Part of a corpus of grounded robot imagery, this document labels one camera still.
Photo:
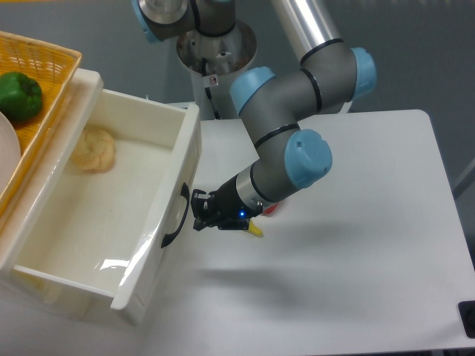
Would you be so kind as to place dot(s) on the black corner device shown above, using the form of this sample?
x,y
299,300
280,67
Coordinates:
x,y
467,314

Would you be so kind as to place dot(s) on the white plate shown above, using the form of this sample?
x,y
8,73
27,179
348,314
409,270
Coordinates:
x,y
10,152

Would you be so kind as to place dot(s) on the yellow banana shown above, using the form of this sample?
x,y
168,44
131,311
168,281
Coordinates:
x,y
254,230

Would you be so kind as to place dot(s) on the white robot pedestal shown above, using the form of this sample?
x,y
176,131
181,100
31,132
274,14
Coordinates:
x,y
214,63

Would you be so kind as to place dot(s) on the white drawer cabinet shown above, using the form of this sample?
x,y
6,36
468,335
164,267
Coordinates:
x,y
71,241

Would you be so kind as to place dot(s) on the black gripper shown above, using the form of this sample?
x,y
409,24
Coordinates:
x,y
223,208

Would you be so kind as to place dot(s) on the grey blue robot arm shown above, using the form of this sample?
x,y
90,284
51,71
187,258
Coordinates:
x,y
271,107

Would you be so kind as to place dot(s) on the white mounting bracket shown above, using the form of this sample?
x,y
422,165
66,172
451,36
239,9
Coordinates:
x,y
345,108

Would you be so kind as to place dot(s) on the green bell pepper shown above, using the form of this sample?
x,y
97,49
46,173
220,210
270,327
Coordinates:
x,y
21,96

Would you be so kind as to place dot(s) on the beige bread roll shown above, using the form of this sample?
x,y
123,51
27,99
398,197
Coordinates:
x,y
94,150

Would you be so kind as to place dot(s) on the orange woven basket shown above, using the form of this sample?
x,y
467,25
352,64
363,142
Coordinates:
x,y
41,73

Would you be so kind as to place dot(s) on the red bell pepper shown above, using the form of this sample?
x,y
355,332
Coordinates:
x,y
270,209

